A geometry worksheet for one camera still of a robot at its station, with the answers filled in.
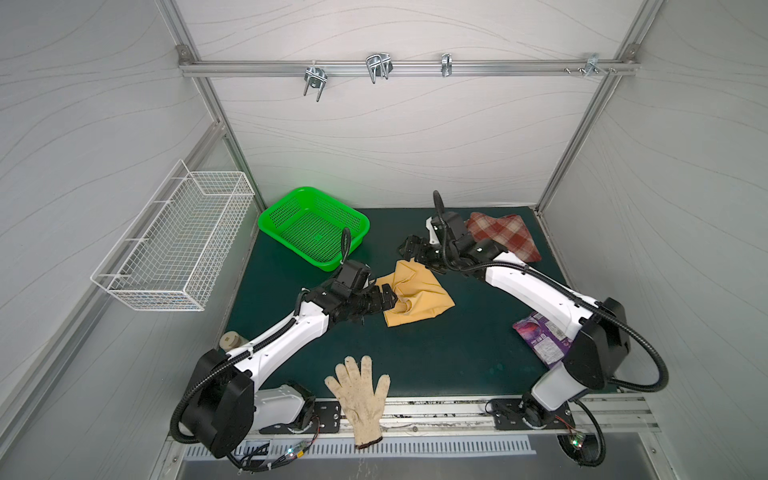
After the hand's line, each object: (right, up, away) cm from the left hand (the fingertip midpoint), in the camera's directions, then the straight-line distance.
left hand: (390, 298), depth 82 cm
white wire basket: (-52, +13, -14) cm, 55 cm away
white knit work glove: (-7, -25, -7) cm, 27 cm away
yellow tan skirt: (+8, +1, +4) cm, 9 cm away
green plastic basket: (-32, +22, +33) cm, 51 cm away
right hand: (+6, +15, -1) cm, 16 cm away
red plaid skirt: (+45, +19, +28) cm, 56 cm away
